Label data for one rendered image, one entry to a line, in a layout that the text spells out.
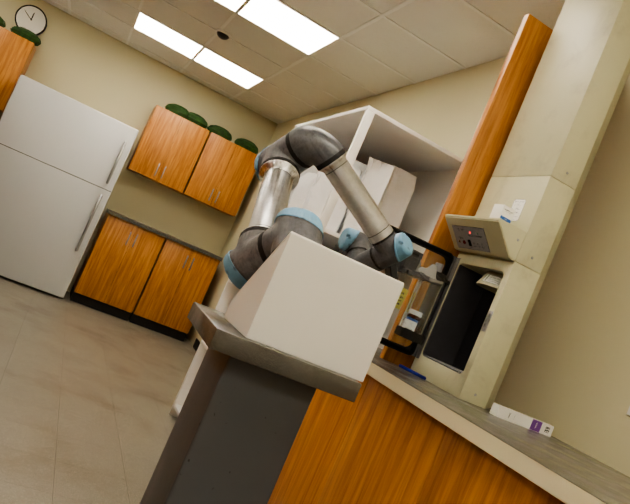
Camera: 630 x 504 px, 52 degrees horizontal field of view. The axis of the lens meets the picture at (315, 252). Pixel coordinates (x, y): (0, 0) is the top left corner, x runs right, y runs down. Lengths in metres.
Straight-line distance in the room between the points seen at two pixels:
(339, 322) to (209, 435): 0.34
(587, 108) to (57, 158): 5.17
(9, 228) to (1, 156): 0.66
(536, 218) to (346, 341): 1.04
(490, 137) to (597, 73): 0.44
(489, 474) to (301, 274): 0.62
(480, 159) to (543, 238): 0.46
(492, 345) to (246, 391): 1.05
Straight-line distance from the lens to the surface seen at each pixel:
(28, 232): 6.60
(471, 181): 2.48
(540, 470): 1.40
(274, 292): 1.25
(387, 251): 1.86
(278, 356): 1.25
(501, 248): 2.15
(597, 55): 2.39
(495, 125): 2.55
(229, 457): 1.36
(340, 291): 1.30
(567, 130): 2.28
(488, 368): 2.16
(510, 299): 2.16
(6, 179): 6.60
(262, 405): 1.33
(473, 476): 1.58
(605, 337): 2.40
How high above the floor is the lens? 1.08
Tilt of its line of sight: 3 degrees up
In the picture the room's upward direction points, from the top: 23 degrees clockwise
